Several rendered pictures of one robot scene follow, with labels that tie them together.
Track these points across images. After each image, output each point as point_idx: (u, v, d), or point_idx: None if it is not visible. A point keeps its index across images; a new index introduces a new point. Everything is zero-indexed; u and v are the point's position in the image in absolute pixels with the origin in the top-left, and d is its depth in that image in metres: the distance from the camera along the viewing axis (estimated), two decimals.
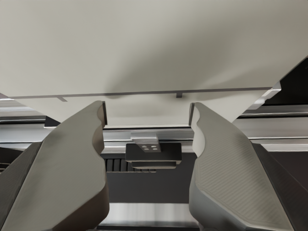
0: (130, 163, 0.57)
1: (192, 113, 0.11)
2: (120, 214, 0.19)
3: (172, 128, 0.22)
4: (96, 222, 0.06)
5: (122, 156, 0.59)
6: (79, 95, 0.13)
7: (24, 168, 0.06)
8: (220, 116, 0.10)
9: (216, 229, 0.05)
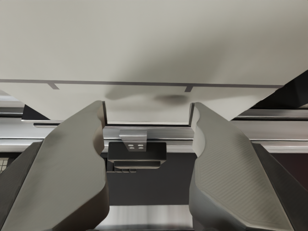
0: (110, 162, 0.55)
1: (192, 113, 0.11)
2: (109, 218, 0.17)
3: (165, 126, 0.21)
4: (96, 222, 0.06)
5: (101, 155, 0.56)
6: (77, 81, 0.11)
7: (24, 168, 0.06)
8: (220, 116, 0.10)
9: (216, 229, 0.05)
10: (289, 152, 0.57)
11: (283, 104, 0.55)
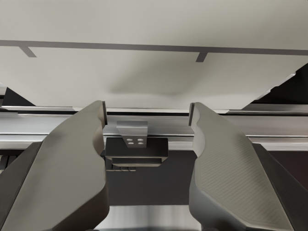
0: (108, 161, 0.52)
1: (192, 113, 0.11)
2: (103, 220, 0.15)
3: (168, 115, 0.19)
4: (96, 222, 0.06)
5: None
6: (57, 43, 0.08)
7: (24, 168, 0.06)
8: (220, 116, 0.10)
9: (216, 229, 0.05)
10: (296, 150, 0.54)
11: (290, 99, 0.52)
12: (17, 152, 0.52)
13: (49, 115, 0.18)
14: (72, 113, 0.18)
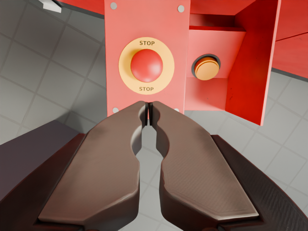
0: None
1: (151, 113, 0.11)
2: None
3: None
4: (123, 222, 0.06)
5: None
6: None
7: (68, 157, 0.07)
8: (179, 112, 0.10)
9: (216, 229, 0.05)
10: None
11: None
12: None
13: None
14: None
